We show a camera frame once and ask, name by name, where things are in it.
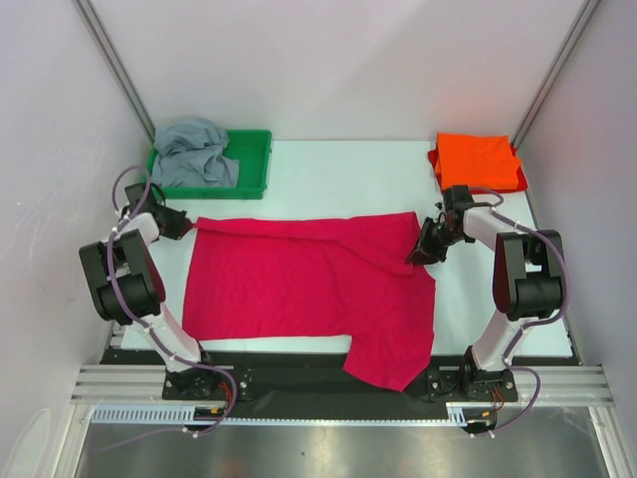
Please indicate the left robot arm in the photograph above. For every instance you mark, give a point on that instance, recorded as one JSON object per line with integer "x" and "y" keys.
{"x": 125, "y": 287}

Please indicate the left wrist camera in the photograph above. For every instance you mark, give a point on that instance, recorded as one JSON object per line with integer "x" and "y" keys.
{"x": 140, "y": 202}

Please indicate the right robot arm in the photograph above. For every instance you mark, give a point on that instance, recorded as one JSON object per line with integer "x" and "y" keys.
{"x": 530, "y": 286}

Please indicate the green plastic bin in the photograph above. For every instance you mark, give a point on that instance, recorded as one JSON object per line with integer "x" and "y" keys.
{"x": 252, "y": 148}

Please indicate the folded orange t shirt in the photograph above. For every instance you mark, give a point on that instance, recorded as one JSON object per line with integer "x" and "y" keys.
{"x": 464, "y": 142}

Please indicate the aluminium frame post right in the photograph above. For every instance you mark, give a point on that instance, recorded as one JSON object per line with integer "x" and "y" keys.
{"x": 574, "y": 35}

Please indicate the crimson red t shirt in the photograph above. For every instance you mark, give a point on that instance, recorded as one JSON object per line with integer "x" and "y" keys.
{"x": 251, "y": 278}

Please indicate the white slotted cable duct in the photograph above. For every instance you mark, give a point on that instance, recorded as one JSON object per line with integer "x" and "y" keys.
{"x": 423, "y": 414}

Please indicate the aluminium frame post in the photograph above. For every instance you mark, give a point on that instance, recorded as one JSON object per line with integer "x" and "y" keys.
{"x": 574, "y": 35}
{"x": 98, "y": 32}

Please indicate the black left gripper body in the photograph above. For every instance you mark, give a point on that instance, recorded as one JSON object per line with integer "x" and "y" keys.
{"x": 176, "y": 222}

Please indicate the crumpled grey t shirt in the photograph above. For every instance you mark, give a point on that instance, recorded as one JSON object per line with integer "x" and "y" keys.
{"x": 190, "y": 154}

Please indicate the aluminium frame post left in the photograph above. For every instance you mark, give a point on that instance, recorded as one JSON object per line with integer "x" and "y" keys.
{"x": 98, "y": 32}

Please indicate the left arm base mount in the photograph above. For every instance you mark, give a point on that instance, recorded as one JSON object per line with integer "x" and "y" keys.
{"x": 206, "y": 385}

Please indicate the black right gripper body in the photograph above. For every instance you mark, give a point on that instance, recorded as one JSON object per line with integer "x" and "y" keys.
{"x": 428, "y": 241}

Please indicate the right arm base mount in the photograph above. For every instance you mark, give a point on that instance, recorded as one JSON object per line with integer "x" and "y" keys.
{"x": 445, "y": 384}

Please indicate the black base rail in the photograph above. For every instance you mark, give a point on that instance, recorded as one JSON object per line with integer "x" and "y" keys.
{"x": 415, "y": 391}

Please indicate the aluminium front extrusion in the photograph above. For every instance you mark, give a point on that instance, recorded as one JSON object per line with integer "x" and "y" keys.
{"x": 557, "y": 385}

